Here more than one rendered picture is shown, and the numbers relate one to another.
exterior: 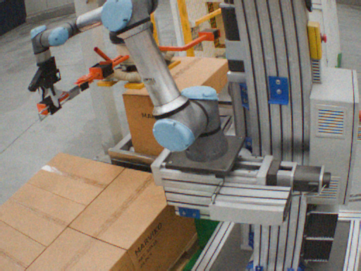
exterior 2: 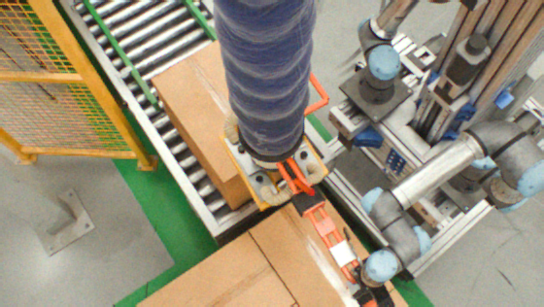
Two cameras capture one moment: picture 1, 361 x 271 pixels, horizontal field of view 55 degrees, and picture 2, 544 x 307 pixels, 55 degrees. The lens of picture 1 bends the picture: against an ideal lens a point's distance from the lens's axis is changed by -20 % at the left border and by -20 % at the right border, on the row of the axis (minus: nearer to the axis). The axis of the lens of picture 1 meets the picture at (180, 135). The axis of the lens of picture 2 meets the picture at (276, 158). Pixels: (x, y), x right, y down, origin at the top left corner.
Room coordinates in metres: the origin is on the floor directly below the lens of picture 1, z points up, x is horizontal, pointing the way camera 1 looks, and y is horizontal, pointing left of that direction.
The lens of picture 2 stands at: (1.63, 0.84, 2.96)
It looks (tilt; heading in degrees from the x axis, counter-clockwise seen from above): 68 degrees down; 296
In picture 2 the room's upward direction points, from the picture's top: 3 degrees counter-clockwise
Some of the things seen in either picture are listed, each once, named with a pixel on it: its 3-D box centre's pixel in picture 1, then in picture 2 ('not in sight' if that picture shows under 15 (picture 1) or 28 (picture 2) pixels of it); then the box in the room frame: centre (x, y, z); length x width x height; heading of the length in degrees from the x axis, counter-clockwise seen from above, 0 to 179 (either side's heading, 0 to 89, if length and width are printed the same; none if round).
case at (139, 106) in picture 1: (184, 104); (229, 124); (2.29, -0.05, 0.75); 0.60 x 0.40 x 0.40; 147
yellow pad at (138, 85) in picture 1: (153, 70); (294, 142); (1.92, 0.08, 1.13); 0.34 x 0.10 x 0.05; 143
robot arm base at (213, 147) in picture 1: (205, 137); (469, 170); (1.27, -0.08, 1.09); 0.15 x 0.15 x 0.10
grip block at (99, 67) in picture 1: (101, 70); (308, 200); (1.77, 0.30, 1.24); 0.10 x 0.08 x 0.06; 53
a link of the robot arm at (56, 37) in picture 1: (56, 35); (405, 242); (1.46, 0.41, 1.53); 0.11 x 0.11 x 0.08; 56
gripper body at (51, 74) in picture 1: (47, 72); (369, 275); (1.51, 0.50, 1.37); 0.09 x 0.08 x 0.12; 142
